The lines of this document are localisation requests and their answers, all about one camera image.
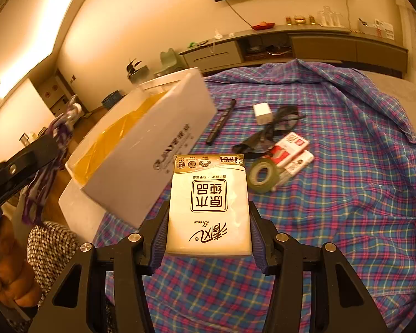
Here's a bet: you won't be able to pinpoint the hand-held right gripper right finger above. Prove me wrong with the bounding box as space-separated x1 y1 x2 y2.
249 200 390 333

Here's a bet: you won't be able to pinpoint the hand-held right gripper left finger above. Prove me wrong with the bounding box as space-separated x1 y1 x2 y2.
28 199 171 333

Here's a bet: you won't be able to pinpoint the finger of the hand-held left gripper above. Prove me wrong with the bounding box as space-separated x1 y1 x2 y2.
0 135 61 212

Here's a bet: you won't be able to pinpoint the white tissue pack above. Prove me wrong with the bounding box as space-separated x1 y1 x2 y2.
166 153 253 259

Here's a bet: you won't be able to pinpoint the green tape roll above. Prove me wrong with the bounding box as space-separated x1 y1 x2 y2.
247 158 281 192

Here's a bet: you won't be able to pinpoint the white foam box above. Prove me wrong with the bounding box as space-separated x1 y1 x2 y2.
58 67 217 243

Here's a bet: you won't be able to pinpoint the black marker pen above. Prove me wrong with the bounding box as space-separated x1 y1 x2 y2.
206 99 237 146

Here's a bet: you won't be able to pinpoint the white charger cube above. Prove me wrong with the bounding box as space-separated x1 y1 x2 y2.
253 103 272 125

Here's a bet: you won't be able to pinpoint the person's left forearm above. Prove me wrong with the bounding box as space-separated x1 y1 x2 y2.
27 220 81 289

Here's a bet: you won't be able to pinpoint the person's left hand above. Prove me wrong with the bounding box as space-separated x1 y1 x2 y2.
0 215 42 310

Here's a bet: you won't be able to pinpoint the blue plaid cloth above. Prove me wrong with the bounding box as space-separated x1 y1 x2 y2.
92 59 416 333

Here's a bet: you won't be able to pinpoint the small white tube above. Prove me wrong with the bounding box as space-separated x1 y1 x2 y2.
281 151 315 178

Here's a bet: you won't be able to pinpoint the yellow plastic liner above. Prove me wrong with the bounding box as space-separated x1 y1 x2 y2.
71 95 170 184

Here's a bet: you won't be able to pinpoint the blue basket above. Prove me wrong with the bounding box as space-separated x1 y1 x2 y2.
101 90 122 109

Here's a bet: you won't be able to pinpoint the red and white small box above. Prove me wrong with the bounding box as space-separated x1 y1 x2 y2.
268 132 311 167

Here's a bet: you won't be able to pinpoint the white trash bin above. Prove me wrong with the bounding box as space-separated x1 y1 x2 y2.
128 59 157 84

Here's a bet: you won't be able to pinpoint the green plastic chair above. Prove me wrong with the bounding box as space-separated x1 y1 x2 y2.
159 49 184 74

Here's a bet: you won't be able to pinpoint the long grey cabinet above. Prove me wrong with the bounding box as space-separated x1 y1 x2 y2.
178 26 410 79

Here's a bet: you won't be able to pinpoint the row of gold ornaments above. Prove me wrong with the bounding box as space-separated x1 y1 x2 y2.
286 14 316 26

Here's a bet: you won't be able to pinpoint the clear glass bottles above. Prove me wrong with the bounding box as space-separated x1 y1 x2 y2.
317 7 344 27

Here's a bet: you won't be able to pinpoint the white storage box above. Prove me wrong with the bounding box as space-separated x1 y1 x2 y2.
359 17 396 41

